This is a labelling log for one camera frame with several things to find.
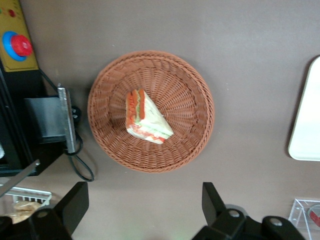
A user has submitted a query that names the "round brown wicker basket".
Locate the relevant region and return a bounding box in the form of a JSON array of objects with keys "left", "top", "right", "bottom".
[{"left": 87, "top": 50, "right": 215, "bottom": 174}]

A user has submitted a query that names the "red emergency stop button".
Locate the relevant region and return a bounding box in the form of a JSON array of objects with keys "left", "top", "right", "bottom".
[{"left": 2, "top": 30, "right": 34, "bottom": 62}]

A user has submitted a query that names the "black machine power cable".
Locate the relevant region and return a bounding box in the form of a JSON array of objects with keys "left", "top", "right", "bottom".
[{"left": 39, "top": 69, "right": 96, "bottom": 183}]

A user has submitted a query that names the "cream plastic tray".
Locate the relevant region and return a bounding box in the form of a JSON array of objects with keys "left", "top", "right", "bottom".
[{"left": 287, "top": 55, "right": 320, "bottom": 161}]

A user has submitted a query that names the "clear bagged rice cracker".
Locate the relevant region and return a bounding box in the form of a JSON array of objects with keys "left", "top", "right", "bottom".
[{"left": 11, "top": 201, "right": 43, "bottom": 225}]

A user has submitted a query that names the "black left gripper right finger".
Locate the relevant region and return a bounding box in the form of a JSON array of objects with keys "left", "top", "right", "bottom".
[{"left": 191, "top": 181, "right": 307, "bottom": 240}]

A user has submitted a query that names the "triangular sandwich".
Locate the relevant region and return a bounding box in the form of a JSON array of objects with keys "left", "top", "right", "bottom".
[{"left": 125, "top": 88, "right": 174, "bottom": 145}]

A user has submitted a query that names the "white wire rack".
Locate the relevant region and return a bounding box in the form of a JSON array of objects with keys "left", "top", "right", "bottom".
[{"left": 0, "top": 186, "right": 53, "bottom": 226}]

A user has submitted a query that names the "clear acrylic bottle rack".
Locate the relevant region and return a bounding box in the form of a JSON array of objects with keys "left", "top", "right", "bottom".
[{"left": 287, "top": 198, "right": 320, "bottom": 240}]

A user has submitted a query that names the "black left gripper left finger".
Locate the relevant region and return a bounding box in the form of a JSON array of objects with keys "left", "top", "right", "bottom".
[{"left": 29, "top": 181, "right": 90, "bottom": 240}]

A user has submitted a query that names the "black sealing machine yellow panel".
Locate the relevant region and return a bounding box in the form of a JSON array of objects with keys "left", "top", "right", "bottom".
[{"left": 0, "top": 0, "right": 83, "bottom": 177}]

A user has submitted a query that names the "silver machine handle bar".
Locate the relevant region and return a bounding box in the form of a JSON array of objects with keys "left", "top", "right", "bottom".
[{"left": 0, "top": 158, "right": 41, "bottom": 198}]

